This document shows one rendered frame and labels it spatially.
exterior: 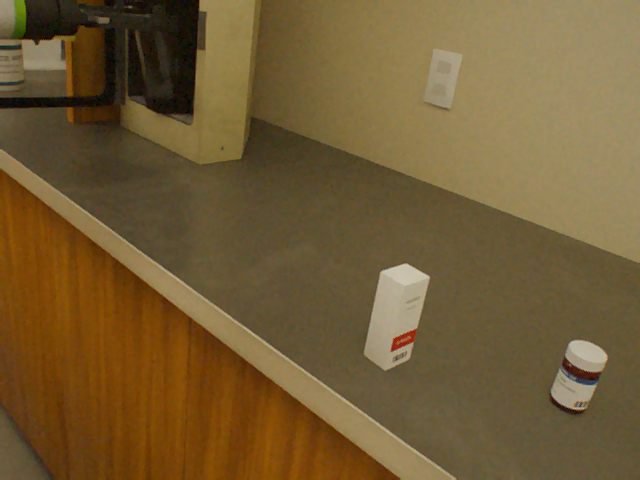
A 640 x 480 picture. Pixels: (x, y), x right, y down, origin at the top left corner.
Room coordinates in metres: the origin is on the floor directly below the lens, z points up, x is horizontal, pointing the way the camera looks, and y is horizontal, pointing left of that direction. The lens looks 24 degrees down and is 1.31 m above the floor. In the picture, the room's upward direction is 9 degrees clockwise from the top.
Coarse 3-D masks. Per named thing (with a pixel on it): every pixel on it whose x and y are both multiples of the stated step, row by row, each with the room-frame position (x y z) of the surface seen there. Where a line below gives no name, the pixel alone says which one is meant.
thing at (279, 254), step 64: (0, 128) 1.14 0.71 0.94; (64, 128) 1.21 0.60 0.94; (256, 128) 1.46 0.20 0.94; (64, 192) 0.85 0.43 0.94; (128, 192) 0.89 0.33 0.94; (192, 192) 0.93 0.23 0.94; (256, 192) 0.98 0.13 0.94; (320, 192) 1.03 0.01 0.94; (384, 192) 1.09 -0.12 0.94; (448, 192) 1.15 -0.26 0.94; (128, 256) 0.70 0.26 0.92; (192, 256) 0.69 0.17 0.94; (256, 256) 0.72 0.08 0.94; (320, 256) 0.75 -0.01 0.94; (384, 256) 0.79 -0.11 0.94; (448, 256) 0.82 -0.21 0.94; (512, 256) 0.86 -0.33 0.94; (576, 256) 0.90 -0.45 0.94; (256, 320) 0.56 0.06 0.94; (320, 320) 0.58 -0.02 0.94; (448, 320) 0.62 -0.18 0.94; (512, 320) 0.65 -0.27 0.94; (576, 320) 0.67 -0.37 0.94; (320, 384) 0.46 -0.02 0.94; (384, 384) 0.47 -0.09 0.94; (448, 384) 0.49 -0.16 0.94; (512, 384) 0.51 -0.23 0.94; (384, 448) 0.41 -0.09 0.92; (448, 448) 0.39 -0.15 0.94; (512, 448) 0.41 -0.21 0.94; (576, 448) 0.42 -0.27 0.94
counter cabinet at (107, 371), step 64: (0, 192) 1.10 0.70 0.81; (0, 256) 1.13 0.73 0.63; (64, 256) 0.90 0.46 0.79; (0, 320) 1.16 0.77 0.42; (64, 320) 0.91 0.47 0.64; (128, 320) 0.76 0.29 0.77; (192, 320) 0.65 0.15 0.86; (0, 384) 1.20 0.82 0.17; (64, 384) 0.93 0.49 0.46; (128, 384) 0.76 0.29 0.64; (192, 384) 0.64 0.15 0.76; (256, 384) 0.56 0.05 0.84; (64, 448) 0.94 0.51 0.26; (128, 448) 0.76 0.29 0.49; (192, 448) 0.64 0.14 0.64; (256, 448) 0.55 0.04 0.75; (320, 448) 0.49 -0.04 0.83
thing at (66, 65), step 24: (96, 0) 1.24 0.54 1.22; (0, 48) 1.11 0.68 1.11; (24, 48) 1.14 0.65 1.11; (48, 48) 1.18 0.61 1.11; (72, 48) 1.21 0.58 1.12; (96, 48) 1.24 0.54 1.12; (0, 72) 1.11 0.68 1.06; (24, 72) 1.14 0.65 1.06; (48, 72) 1.17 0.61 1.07; (72, 72) 1.21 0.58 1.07; (96, 72) 1.24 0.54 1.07; (0, 96) 1.11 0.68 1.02; (24, 96) 1.14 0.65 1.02; (48, 96) 1.17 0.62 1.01
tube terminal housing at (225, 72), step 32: (224, 0) 1.11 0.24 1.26; (256, 0) 1.20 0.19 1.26; (224, 32) 1.12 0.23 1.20; (256, 32) 1.29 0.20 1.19; (224, 64) 1.12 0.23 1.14; (128, 96) 1.27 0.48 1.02; (224, 96) 1.13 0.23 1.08; (128, 128) 1.27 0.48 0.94; (160, 128) 1.18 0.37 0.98; (192, 128) 1.11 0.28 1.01; (224, 128) 1.13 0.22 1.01; (192, 160) 1.10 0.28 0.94; (224, 160) 1.14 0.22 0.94
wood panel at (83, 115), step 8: (120, 104) 1.35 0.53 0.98; (72, 112) 1.26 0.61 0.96; (80, 112) 1.27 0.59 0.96; (88, 112) 1.28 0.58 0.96; (96, 112) 1.30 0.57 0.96; (104, 112) 1.31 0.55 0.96; (112, 112) 1.33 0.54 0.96; (120, 112) 1.35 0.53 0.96; (72, 120) 1.26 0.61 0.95; (80, 120) 1.27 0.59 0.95; (88, 120) 1.28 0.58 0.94; (96, 120) 1.30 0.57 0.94; (104, 120) 1.31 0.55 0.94; (112, 120) 1.33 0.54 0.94
